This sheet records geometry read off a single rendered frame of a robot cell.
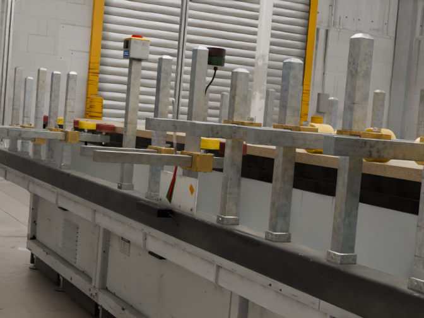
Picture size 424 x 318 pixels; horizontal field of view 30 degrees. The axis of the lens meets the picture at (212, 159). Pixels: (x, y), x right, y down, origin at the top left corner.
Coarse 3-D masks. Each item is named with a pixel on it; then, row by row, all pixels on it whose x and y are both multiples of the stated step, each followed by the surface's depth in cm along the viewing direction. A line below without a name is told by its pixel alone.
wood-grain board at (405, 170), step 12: (84, 120) 430; (96, 120) 464; (120, 132) 337; (144, 132) 312; (168, 132) 305; (180, 132) 322; (252, 144) 242; (264, 156) 229; (300, 156) 212; (312, 156) 207; (324, 156) 202; (336, 156) 201; (372, 168) 185; (384, 168) 181; (396, 168) 177; (408, 168) 174; (420, 168) 172; (420, 180) 170
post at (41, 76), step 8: (40, 72) 380; (40, 80) 380; (40, 88) 381; (40, 96) 381; (40, 104) 381; (40, 112) 382; (40, 120) 382; (40, 128) 382; (40, 144) 383; (32, 152) 384; (40, 152) 383
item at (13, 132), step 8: (16, 136) 324; (24, 136) 325; (32, 136) 327; (40, 136) 328; (48, 136) 330; (56, 136) 331; (64, 136) 333; (80, 136) 336; (88, 136) 338; (96, 136) 339; (104, 136) 341
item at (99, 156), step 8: (96, 152) 210; (104, 152) 210; (112, 152) 211; (120, 152) 212; (128, 152) 214; (96, 160) 209; (104, 160) 210; (112, 160) 211; (120, 160) 212; (128, 160) 213; (136, 160) 214; (144, 160) 216; (152, 160) 217; (160, 160) 218; (168, 160) 219; (176, 160) 220; (184, 160) 221; (216, 160) 225
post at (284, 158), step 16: (288, 64) 180; (288, 80) 180; (288, 96) 180; (288, 112) 181; (288, 160) 182; (288, 176) 182; (272, 192) 184; (288, 192) 182; (272, 208) 184; (288, 208) 183; (272, 224) 183; (288, 224) 183
